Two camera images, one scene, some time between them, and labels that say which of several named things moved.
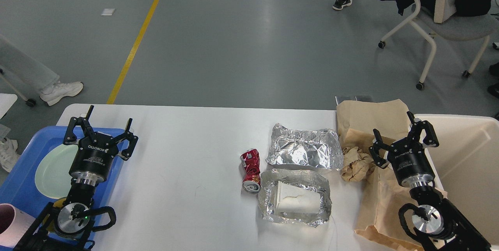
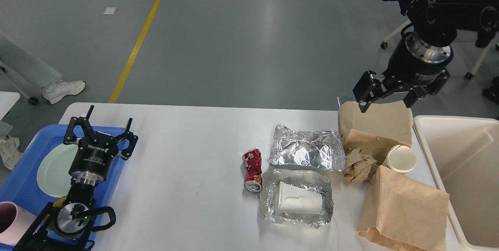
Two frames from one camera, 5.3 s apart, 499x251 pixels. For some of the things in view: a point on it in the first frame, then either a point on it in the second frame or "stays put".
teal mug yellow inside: (59, 202) stays put
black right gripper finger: (430, 139) -> (417, 92)
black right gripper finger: (380, 152) -> (370, 88)
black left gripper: (94, 159) stays put
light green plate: (52, 175) stays put
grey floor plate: (340, 99) stays put
